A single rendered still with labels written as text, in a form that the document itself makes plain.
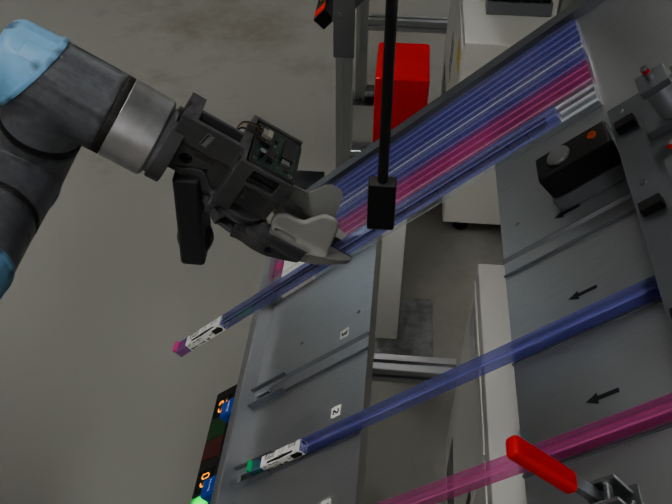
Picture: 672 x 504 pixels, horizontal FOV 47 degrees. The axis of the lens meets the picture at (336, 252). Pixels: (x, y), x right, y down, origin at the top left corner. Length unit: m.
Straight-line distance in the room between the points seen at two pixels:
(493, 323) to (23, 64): 0.79
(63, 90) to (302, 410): 0.43
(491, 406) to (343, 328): 0.29
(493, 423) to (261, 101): 1.96
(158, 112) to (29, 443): 1.33
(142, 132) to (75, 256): 1.64
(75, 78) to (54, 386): 1.39
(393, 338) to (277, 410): 1.07
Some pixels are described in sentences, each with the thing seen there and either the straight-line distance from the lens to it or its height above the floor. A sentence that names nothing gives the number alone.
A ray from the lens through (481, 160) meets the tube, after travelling 0.69.
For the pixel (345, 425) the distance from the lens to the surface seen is 0.80.
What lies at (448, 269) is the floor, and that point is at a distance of 2.18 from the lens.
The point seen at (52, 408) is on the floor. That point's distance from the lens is 1.97.
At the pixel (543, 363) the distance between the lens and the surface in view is 0.69.
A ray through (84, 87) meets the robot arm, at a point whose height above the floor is 1.17.
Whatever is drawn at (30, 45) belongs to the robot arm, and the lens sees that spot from 0.70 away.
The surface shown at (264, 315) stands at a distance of 1.06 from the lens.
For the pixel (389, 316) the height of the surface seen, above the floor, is 0.10.
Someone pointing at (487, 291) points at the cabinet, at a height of 0.62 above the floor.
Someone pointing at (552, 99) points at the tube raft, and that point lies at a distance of 0.92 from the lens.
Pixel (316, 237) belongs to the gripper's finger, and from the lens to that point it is 0.73.
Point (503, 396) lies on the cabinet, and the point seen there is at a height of 0.62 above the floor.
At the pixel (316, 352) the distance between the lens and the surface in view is 0.93.
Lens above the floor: 1.51
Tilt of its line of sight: 43 degrees down
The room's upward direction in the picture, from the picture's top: straight up
